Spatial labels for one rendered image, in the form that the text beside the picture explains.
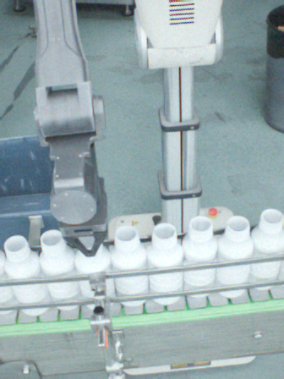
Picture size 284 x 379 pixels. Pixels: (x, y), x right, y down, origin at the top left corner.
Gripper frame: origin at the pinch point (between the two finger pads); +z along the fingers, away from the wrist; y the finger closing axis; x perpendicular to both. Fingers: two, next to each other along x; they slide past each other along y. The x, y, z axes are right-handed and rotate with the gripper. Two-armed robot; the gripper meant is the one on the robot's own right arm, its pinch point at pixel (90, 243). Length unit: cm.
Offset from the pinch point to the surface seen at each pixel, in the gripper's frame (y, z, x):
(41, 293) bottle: 1.7, 9.8, -9.6
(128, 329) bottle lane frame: 4.8, 18.4, 4.7
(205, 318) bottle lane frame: 4.9, 17.0, 18.4
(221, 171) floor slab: -148, 114, 57
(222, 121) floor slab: -194, 114, 66
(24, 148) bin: -60, 24, -22
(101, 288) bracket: 5.1, 5.2, 1.1
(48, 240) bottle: -2.1, 0.9, -6.9
